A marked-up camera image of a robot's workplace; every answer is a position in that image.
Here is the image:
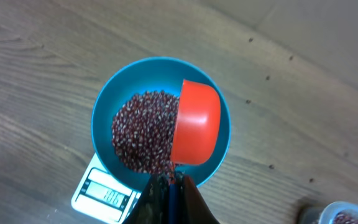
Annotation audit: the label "blue plastic bowl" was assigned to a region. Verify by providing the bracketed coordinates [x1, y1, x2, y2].
[91, 57, 231, 192]

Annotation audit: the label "red beans in bowl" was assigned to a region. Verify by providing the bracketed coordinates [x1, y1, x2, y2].
[111, 90, 180, 174]

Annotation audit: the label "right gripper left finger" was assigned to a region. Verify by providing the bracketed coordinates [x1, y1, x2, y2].
[123, 175, 168, 224]

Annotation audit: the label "white digital kitchen scale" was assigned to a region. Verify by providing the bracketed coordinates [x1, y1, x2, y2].
[71, 154, 141, 224]

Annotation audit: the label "clear plastic container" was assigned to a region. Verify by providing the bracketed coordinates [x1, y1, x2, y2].
[297, 202, 358, 224]

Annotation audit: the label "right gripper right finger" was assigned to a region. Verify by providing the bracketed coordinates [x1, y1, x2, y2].
[175, 172, 219, 224]

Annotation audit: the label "red measuring scoop blue handle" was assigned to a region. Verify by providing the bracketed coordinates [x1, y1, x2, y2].
[168, 80, 221, 224]

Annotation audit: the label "red beans in container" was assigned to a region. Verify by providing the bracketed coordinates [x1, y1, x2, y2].
[333, 212, 358, 224]

